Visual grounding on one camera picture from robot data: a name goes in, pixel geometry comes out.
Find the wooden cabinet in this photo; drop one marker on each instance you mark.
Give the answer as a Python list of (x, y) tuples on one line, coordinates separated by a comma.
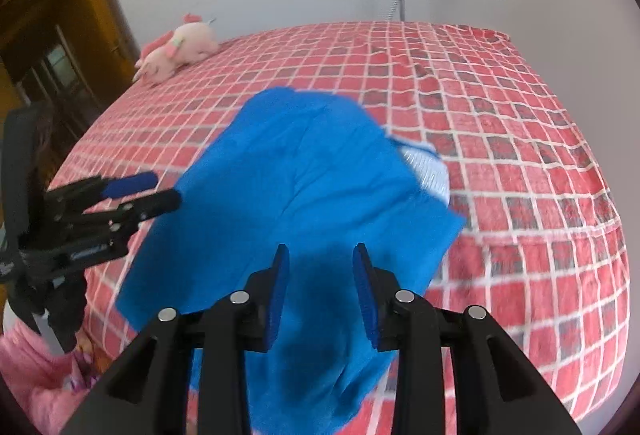
[(50, 25)]

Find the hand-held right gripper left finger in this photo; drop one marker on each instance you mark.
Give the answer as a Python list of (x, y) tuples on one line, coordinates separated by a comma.
[(280, 295)]

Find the blue jacket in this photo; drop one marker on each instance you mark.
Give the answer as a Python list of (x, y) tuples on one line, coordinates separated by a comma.
[(300, 190)]

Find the red checked blanket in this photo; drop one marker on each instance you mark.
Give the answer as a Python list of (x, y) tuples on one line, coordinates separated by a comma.
[(500, 115)]

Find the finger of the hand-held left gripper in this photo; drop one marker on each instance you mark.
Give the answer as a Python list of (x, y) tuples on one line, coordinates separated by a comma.
[(150, 205), (132, 182)]

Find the person's pink clothing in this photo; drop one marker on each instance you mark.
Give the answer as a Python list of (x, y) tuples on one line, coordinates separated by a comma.
[(35, 380)]

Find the pink plush toy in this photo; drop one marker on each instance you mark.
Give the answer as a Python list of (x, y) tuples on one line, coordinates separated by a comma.
[(192, 40)]

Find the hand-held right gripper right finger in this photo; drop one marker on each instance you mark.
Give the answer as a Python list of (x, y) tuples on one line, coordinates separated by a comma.
[(364, 295)]

